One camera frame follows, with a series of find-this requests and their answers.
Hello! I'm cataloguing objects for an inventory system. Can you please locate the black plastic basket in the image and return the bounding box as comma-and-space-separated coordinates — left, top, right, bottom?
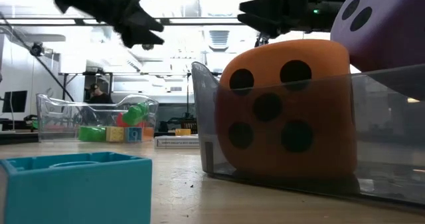
181, 118, 199, 134

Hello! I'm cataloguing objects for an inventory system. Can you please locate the black background table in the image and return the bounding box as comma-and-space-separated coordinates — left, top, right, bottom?
59, 70, 114, 95

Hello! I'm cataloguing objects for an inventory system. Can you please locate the purple foam die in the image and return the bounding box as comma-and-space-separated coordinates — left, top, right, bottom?
330, 0, 425, 100

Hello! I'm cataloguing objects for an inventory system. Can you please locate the person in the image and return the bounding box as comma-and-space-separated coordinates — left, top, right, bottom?
84, 82, 114, 105

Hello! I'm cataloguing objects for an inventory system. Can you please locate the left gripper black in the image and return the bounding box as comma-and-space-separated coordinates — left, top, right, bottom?
86, 0, 165, 49

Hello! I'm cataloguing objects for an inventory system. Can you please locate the grey translucent plastic tray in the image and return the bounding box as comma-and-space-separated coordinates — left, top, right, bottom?
191, 60, 425, 207

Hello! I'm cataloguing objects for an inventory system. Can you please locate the black ceiling spotlight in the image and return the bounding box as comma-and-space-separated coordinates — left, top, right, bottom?
29, 41, 44, 57

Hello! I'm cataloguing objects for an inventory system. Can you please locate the teal toy cube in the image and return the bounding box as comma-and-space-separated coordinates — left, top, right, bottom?
124, 126, 144, 143
0, 151, 153, 224

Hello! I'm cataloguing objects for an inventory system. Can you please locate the red toy brick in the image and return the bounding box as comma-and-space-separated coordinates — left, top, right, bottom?
115, 112, 147, 129

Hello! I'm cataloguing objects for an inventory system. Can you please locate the small green crate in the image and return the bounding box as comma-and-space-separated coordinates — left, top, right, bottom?
25, 114, 40, 131

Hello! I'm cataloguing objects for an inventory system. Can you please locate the small yellow toy cube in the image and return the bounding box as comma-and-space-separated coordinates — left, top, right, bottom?
105, 126, 126, 143

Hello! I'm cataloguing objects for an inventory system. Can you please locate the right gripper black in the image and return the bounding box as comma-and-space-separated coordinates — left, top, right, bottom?
237, 0, 356, 38

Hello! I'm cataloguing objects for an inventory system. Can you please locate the ceiling air vent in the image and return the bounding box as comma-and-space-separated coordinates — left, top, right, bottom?
209, 29, 230, 53

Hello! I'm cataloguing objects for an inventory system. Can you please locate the short green toy brick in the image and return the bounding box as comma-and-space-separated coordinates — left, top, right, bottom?
122, 102, 149, 127

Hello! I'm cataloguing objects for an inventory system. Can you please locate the orange foam die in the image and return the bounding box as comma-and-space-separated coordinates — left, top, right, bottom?
214, 39, 359, 180

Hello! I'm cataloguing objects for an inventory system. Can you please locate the clear plastic container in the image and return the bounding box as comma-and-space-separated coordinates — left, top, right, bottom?
35, 93, 159, 142

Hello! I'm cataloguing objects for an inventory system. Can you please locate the black computer monitor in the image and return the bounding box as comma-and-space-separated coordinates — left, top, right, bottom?
1, 90, 29, 114

